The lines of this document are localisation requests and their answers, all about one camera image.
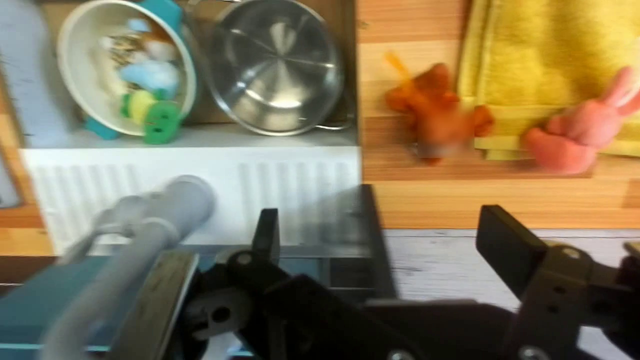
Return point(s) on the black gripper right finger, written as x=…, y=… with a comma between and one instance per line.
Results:
x=552, y=286

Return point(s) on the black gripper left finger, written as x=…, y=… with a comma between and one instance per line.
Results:
x=267, y=233

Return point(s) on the pink plush toy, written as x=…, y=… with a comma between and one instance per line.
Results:
x=572, y=132

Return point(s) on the blue plush toy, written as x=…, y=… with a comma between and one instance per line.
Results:
x=150, y=74

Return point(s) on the orange plush toy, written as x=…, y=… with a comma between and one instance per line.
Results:
x=436, y=112

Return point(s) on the yellow towel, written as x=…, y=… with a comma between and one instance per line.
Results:
x=532, y=61

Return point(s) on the spotted tan plush toy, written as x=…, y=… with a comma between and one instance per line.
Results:
x=126, y=46

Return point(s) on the white sink unit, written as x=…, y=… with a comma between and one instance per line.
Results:
x=267, y=172

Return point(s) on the grey wood-plank panel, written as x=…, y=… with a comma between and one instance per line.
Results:
x=453, y=266

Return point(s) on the grey toy faucet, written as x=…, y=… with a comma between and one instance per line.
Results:
x=132, y=240

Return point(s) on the green yellow plush toy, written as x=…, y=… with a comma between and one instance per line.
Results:
x=153, y=112

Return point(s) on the steel bowl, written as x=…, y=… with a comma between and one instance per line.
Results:
x=273, y=67

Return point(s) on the green patterned bowl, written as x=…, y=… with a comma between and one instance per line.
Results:
x=81, y=80

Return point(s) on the black metal frame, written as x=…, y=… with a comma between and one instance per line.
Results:
x=361, y=240

